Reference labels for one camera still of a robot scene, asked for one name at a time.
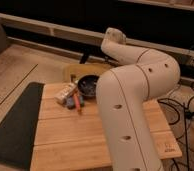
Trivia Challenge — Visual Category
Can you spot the long wooden shelf rail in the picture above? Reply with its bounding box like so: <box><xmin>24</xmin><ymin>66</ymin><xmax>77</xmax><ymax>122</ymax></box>
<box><xmin>0</xmin><ymin>13</ymin><xmax>194</xmax><ymax>58</ymax></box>

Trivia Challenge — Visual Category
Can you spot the green small block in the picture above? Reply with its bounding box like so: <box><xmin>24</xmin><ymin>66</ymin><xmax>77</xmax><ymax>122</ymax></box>
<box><xmin>79</xmin><ymin>95</ymin><xmax>85</xmax><ymax>107</ymax></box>

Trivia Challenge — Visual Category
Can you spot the blue small block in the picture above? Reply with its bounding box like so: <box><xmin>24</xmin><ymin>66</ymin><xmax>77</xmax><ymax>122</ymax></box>
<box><xmin>66</xmin><ymin>97</ymin><xmax>75</xmax><ymax>109</ymax></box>

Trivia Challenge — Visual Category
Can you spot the red marker pen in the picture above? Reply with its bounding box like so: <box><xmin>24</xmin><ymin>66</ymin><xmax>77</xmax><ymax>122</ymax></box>
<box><xmin>73</xmin><ymin>93</ymin><xmax>81</xmax><ymax>114</ymax></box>

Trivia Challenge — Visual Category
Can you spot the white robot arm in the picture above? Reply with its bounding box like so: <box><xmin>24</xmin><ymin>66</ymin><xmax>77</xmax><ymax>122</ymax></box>
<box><xmin>96</xmin><ymin>28</ymin><xmax>180</xmax><ymax>171</ymax></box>

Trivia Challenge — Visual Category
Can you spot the dark ceramic cup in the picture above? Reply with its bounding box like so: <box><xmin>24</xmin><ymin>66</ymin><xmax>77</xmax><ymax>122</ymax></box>
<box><xmin>77</xmin><ymin>75</ymin><xmax>99</xmax><ymax>98</ymax></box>

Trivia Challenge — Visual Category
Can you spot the black floor mat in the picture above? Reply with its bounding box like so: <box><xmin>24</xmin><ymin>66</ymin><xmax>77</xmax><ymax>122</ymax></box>
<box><xmin>0</xmin><ymin>82</ymin><xmax>44</xmax><ymax>170</ymax></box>

